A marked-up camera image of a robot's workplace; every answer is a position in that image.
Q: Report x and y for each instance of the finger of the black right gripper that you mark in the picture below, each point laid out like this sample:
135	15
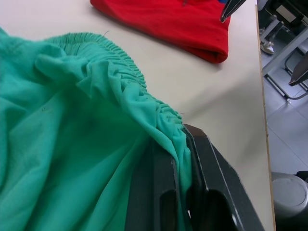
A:
225	12
234	6

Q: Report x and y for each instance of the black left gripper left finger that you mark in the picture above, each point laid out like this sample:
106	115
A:
154	192

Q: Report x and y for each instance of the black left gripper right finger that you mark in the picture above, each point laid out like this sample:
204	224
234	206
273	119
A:
216	192

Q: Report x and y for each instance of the red t-shirt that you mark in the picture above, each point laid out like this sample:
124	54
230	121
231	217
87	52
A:
168	24

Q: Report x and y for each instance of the green shorts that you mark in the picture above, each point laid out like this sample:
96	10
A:
72	144

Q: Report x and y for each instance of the white shoe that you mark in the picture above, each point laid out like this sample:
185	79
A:
267	47

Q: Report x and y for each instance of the grey round cylinder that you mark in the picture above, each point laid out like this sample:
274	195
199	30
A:
288	199

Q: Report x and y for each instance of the black chair seat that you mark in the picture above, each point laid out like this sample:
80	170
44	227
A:
299	72

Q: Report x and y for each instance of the grey metal desk frame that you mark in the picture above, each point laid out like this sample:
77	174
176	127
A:
284	41

